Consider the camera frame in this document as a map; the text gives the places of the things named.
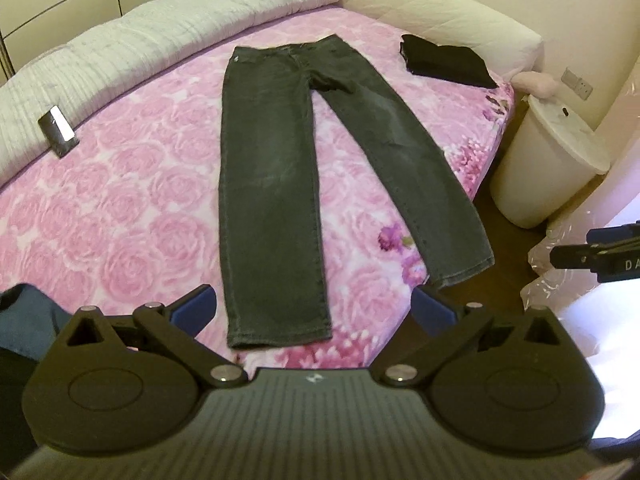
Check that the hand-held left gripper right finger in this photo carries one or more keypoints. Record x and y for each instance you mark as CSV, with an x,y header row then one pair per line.
x,y
432,311

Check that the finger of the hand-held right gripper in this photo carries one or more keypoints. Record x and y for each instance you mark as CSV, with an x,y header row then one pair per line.
x,y
575,258

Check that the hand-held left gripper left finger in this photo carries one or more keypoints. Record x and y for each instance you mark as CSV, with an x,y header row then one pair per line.
x,y
195,307

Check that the dark grey jeans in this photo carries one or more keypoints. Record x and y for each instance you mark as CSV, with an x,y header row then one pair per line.
x,y
270,185

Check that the white round bin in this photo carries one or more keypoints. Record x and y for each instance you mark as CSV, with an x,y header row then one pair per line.
x,y
540,175

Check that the pink floral bed sheet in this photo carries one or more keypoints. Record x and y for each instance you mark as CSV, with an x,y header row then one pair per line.
x,y
125,220

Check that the blue jeans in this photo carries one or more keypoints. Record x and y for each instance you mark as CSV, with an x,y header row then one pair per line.
x,y
25,320

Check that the black smartphone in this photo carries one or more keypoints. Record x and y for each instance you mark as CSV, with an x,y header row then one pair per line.
x,y
57,132

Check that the black folded garment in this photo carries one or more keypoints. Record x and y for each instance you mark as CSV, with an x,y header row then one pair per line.
x,y
445,62

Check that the white quilt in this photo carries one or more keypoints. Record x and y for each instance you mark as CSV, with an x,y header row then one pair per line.
x,y
125,50

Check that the long white pillow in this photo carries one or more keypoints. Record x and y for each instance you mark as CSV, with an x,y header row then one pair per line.
x,y
425,5

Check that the wall socket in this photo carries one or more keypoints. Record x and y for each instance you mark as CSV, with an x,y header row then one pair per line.
x,y
576,83

